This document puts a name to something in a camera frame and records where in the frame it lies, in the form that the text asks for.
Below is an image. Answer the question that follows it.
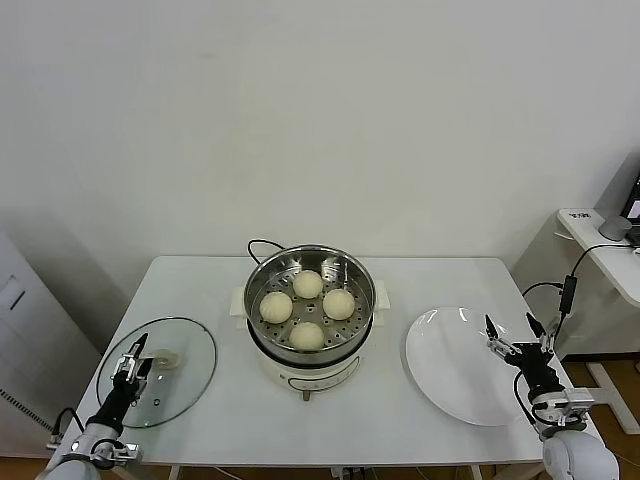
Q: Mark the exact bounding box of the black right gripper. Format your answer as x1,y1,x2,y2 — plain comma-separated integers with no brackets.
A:
482,312,564,399

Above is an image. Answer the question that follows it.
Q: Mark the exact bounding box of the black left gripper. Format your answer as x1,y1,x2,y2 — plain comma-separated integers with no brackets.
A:
97,332,153,430

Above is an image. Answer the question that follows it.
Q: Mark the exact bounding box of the grey cylinder speaker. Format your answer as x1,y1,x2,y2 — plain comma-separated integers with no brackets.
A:
599,214,632,242

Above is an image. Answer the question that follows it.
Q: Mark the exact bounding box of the glass lid with cream handle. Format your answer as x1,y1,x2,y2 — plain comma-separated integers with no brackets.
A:
96,314,219,430

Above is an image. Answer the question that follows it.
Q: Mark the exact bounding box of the grey laptop computer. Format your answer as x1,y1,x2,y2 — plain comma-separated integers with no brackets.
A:
594,149,640,247

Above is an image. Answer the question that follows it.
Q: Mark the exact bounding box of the white round plate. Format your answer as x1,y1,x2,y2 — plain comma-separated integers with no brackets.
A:
405,305,537,427

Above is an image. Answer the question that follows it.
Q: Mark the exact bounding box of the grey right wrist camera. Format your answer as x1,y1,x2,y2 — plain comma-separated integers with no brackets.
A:
532,388,595,426

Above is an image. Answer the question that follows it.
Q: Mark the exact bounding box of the black usb hub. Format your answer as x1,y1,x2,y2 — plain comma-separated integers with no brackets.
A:
559,273,579,315

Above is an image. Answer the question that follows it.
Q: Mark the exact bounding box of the steel steamer basket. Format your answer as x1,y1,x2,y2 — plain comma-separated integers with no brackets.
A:
229,243,394,354

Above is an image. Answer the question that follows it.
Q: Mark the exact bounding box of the black left camera cable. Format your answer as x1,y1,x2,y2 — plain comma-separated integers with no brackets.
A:
47,407,87,449

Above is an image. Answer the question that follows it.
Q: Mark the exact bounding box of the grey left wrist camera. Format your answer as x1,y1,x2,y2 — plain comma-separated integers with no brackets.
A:
92,438,145,469

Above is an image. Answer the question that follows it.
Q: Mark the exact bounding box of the cream electric cooker base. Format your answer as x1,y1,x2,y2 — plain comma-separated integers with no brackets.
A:
230,282,393,402

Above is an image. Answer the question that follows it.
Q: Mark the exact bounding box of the white steamed baozi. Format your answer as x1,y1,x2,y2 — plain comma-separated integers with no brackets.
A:
289,321,326,352
259,292,294,324
292,270,325,300
322,288,357,320

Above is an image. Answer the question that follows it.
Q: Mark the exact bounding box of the black cooker power cable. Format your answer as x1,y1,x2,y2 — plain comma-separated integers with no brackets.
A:
247,238,287,266

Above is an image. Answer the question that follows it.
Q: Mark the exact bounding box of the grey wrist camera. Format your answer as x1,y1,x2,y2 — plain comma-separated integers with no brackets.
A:
532,388,595,426
92,438,145,469

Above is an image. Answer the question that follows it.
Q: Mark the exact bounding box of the white side desk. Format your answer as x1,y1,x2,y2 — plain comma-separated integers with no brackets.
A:
512,207,640,436

